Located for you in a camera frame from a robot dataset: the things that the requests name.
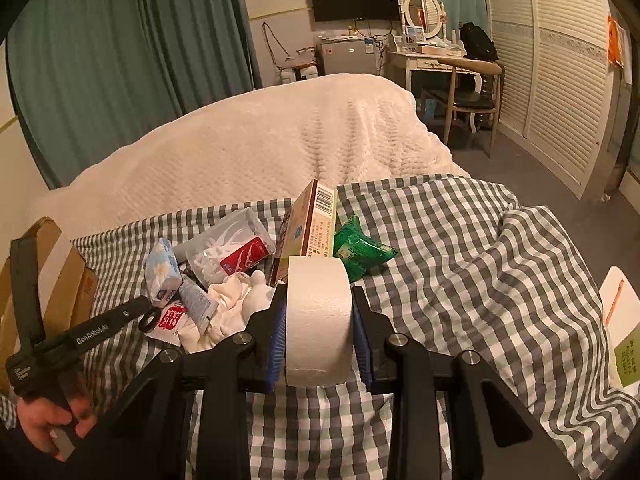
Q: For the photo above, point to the blue white tissue pack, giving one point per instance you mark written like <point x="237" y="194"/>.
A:
<point x="162" y="270"/>

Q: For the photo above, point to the brown cardboard box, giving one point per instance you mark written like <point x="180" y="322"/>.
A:
<point x="65" y="280"/>

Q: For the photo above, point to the small photo frame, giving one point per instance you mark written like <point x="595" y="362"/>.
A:
<point x="414" y="34"/>

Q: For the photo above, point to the white crumpled cloth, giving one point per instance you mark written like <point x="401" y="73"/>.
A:
<point x="230" y="305"/>

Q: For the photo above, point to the oval white vanity mirror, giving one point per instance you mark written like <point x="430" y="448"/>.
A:
<point x="422" y="7"/>

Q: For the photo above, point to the white textured bedspread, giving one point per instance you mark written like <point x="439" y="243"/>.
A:
<point x="275" y="145"/>

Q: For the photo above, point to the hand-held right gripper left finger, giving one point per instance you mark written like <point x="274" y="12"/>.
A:
<point x="277" y="345"/>

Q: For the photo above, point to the flat brown paper box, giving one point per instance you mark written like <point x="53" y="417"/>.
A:
<point x="310" y="225"/>

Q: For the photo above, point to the white tape roll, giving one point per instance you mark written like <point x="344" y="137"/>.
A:
<point x="317" y="320"/>

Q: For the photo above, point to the green snack packet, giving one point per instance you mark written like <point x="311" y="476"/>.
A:
<point x="362" y="252"/>

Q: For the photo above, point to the flat white box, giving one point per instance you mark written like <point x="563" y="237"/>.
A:
<point x="440" y="49"/>

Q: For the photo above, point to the black backpack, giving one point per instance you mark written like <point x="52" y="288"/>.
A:
<point x="477" y="42"/>

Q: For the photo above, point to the silver mini fridge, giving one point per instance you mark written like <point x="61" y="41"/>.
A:
<point x="347" y="57"/>

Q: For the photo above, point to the wooden chair with dark seat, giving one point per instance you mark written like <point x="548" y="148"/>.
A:
<point x="460" y="102"/>

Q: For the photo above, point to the white plastic jug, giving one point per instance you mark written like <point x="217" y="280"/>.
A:
<point x="286" y="76"/>

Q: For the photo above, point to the clear floss pick container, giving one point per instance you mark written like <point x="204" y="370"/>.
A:
<point x="230" y="247"/>

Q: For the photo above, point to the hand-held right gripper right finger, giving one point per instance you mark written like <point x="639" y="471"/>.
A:
<point x="361" y="355"/>

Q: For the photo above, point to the red and white sachet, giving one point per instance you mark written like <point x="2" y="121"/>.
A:
<point x="170" y="322"/>

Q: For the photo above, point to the white dressing table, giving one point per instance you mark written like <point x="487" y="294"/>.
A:
<point x="415" y="62"/>

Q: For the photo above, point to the person's left hand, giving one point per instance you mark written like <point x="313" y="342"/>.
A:
<point x="37" y="420"/>

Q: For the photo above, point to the small wooden side table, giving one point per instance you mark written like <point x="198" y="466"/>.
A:
<point x="307" y="65"/>

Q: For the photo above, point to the white side table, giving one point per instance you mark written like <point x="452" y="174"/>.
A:
<point x="620" y="300"/>

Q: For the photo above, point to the white louvred wardrobe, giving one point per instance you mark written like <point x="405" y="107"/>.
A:
<point x="560" y="60"/>

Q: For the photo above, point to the orange hanging bag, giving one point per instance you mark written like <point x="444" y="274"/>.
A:
<point x="616" y="45"/>

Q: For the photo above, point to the grey checked blanket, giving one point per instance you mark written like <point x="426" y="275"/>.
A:
<point x="475" y="285"/>

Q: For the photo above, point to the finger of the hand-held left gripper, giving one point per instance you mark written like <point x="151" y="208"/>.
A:
<point x="27" y="290"/>
<point x="95" y="332"/>

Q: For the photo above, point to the small white tube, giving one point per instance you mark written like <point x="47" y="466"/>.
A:
<point x="197" y="305"/>

